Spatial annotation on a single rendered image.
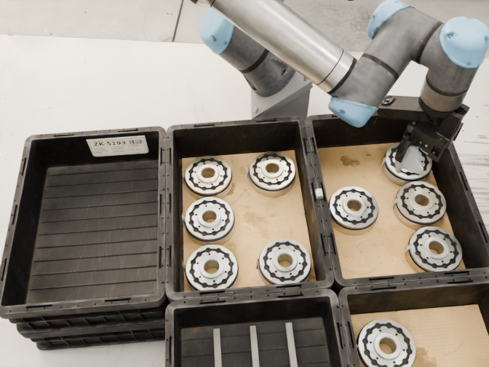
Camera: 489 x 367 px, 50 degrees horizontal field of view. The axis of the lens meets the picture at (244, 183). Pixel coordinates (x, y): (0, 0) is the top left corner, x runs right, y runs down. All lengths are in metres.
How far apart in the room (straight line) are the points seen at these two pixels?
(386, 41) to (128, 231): 0.63
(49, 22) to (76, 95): 1.48
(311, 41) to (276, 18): 0.07
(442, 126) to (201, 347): 0.60
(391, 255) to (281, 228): 0.23
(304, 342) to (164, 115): 0.76
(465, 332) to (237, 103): 0.83
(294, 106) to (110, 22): 1.78
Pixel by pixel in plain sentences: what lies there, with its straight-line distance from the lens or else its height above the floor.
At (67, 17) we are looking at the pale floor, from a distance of 3.05.
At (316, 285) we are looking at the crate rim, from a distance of 0.95.
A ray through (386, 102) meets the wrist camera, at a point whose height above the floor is 1.03.
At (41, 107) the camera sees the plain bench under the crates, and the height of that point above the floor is 0.70.
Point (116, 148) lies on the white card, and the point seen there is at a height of 0.88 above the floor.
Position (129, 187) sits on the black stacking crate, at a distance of 1.20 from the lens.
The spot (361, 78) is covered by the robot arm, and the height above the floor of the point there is 1.17.
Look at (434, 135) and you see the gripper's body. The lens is 1.04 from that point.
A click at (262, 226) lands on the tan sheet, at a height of 0.83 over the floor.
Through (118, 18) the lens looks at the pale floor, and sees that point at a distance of 2.97.
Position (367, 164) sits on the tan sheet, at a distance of 1.22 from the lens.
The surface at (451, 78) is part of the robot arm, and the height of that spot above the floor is 1.18.
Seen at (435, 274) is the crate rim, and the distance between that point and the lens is 1.00.
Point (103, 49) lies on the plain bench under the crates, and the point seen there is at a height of 0.70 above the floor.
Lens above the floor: 1.80
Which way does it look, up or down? 56 degrees down
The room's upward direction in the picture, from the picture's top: 1 degrees counter-clockwise
